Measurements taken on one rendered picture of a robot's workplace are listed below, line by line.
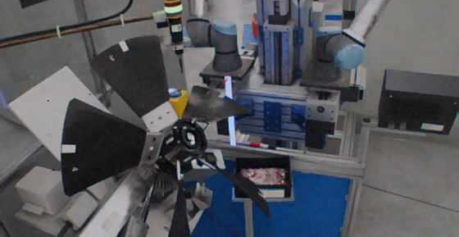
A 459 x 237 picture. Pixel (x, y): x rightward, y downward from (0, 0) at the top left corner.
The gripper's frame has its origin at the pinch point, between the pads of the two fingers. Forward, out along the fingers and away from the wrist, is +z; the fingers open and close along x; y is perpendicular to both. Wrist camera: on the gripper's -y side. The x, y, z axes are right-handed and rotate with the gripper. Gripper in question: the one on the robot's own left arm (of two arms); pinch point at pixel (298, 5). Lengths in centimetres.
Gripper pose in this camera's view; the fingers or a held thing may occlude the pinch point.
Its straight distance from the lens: 139.5
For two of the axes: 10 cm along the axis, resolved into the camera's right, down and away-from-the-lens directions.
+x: -9.5, -1.1, 3.0
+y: 3.1, -5.1, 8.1
